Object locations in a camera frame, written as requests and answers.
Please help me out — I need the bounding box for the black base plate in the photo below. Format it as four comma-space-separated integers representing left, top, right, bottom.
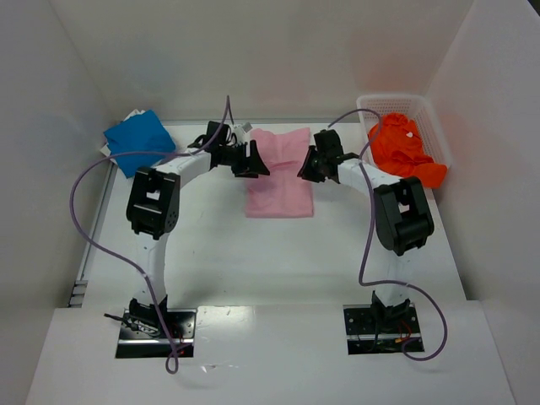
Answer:
113, 309, 197, 359
343, 305, 424, 355

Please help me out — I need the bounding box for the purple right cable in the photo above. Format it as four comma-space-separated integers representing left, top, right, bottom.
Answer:
327, 108, 449, 362

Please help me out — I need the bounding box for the blue folded t-shirt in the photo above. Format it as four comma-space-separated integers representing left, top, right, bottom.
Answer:
103, 110, 177, 180

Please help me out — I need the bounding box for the white folded t-shirt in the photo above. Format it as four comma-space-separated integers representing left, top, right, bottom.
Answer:
99, 108, 170, 184

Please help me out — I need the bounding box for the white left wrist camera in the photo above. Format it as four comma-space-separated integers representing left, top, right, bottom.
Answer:
234, 122, 252, 138

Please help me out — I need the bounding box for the pink t-shirt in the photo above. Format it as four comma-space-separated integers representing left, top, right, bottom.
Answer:
245, 127, 314, 219

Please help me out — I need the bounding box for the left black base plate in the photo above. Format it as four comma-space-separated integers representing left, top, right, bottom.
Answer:
113, 309, 197, 359

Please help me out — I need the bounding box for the orange crumpled t-shirt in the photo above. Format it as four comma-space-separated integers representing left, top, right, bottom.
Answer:
368, 112, 447, 188

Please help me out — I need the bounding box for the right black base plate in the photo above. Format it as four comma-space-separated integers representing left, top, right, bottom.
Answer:
343, 305, 424, 355

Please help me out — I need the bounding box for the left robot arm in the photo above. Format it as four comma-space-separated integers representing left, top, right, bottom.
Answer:
124, 121, 270, 338

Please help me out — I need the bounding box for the white perforated plastic basket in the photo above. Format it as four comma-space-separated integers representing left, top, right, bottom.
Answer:
356, 93, 452, 169

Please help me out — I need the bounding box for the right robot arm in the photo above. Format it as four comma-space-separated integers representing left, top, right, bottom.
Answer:
298, 130, 435, 330

